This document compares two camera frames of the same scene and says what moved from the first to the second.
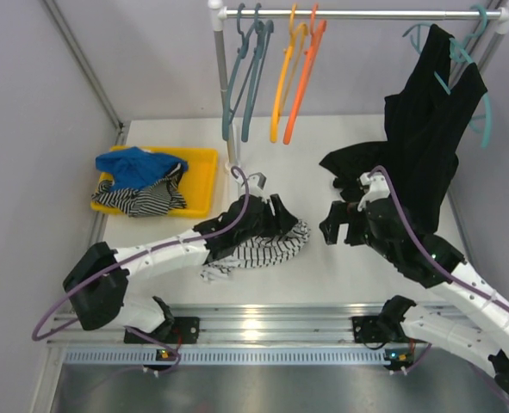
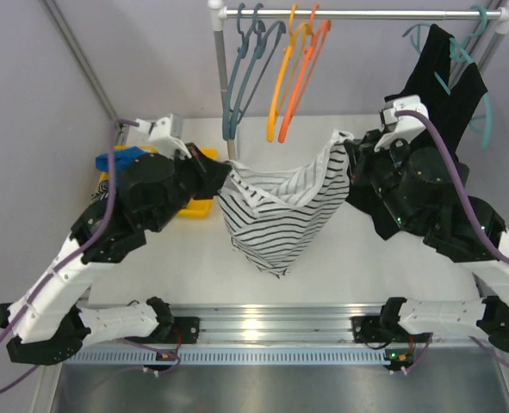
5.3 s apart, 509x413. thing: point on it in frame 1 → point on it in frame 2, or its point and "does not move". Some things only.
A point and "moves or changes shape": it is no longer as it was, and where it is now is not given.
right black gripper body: x=379 y=243 → x=381 y=169
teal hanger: x=457 y=52 does not move
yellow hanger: x=298 y=36 does not move
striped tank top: x=258 y=251 moves or changes shape
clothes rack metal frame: x=508 y=15 does not move
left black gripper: x=270 y=218 → x=201 y=173
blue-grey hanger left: x=242 y=52 does not move
